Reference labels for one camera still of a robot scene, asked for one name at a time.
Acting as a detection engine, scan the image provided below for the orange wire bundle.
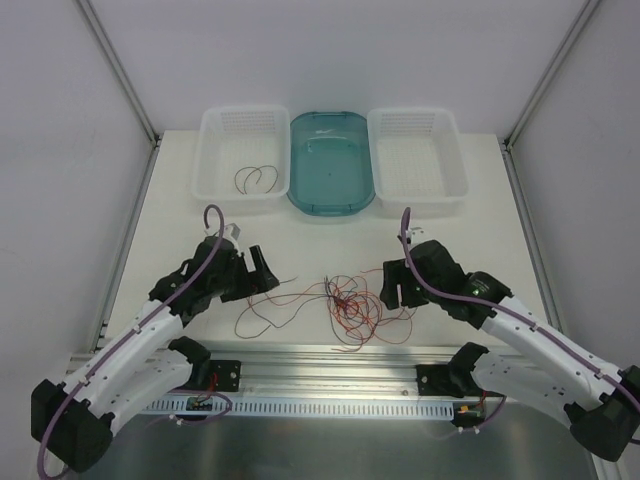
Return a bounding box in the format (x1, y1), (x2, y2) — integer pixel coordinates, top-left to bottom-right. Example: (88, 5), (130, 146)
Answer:
(234, 267), (419, 354)

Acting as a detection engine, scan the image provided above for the brown thin wire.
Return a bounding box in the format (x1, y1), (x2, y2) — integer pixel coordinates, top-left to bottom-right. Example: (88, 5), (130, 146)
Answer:
(233, 164), (282, 194)

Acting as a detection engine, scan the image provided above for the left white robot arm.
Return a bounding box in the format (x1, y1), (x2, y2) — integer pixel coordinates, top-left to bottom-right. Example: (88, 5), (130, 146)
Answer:
(31, 234), (280, 479)

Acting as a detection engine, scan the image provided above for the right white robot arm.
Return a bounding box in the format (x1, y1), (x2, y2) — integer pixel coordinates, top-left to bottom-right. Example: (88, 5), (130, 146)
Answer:
(380, 240), (639, 462)

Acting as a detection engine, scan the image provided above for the right white perforated basket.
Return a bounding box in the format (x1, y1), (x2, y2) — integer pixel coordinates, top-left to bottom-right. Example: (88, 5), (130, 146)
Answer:
(367, 107), (469, 218)

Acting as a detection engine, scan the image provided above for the white perforated basket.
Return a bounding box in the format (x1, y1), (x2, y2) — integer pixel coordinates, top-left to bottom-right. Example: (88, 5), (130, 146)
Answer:
(367, 107), (469, 218)
(191, 105), (291, 215)

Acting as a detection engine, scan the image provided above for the teal transparent plastic bin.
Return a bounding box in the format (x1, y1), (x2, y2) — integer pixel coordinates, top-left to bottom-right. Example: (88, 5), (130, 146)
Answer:
(287, 111), (375, 217)

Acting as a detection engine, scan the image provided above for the left white perforated basket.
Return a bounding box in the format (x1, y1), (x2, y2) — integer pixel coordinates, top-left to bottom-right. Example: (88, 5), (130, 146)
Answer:
(191, 105), (291, 215)

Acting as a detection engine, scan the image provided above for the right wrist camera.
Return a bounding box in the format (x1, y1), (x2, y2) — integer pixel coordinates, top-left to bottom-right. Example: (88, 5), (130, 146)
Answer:
(406, 227), (430, 245)

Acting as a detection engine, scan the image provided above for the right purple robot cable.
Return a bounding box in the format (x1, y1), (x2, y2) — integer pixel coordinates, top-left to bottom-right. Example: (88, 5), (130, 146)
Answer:
(398, 206), (640, 446)

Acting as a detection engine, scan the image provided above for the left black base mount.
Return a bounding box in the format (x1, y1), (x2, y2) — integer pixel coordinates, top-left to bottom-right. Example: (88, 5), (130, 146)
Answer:
(208, 360), (242, 393)

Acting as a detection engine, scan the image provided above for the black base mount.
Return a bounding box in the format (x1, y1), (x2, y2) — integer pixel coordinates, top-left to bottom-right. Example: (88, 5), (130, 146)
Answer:
(415, 364), (502, 399)
(208, 360), (242, 393)

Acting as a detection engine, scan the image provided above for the aluminium mounting rail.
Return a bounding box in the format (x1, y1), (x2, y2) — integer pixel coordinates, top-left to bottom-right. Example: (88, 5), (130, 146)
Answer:
(196, 341), (459, 400)

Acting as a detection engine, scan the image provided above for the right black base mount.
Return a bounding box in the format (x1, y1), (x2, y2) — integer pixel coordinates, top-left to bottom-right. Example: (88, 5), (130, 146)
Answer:
(415, 364), (502, 399)

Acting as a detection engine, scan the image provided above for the white slotted cable duct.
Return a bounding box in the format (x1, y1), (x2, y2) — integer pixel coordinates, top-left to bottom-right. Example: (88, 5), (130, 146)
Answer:
(143, 396), (454, 421)

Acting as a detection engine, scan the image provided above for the right aluminium frame post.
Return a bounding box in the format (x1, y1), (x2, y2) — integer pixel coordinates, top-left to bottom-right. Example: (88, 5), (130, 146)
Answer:
(502, 0), (604, 149)

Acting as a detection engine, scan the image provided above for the aluminium frame post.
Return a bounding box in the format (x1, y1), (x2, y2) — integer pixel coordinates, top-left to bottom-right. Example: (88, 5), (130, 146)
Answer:
(502, 0), (604, 149)
(74, 0), (161, 146)

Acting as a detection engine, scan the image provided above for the left aluminium frame post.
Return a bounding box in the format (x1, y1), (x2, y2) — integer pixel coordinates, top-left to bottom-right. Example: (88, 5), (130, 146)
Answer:
(74, 0), (161, 146)

